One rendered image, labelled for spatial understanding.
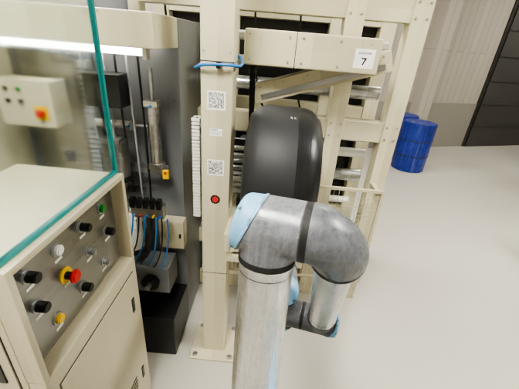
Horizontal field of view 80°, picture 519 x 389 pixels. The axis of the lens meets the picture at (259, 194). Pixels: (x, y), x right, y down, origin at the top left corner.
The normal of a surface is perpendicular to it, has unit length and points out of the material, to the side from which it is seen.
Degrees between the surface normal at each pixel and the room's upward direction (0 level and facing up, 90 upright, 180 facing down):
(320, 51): 90
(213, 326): 90
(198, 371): 0
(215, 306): 90
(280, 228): 59
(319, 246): 79
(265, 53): 90
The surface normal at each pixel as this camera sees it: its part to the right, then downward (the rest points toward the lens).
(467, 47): 0.28, 0.45
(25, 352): -0.06, 0.44
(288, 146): 0.00, -0.25
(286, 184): -0.04, 0.20
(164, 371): 0.07, -0.89
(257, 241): -0.27, 0.33
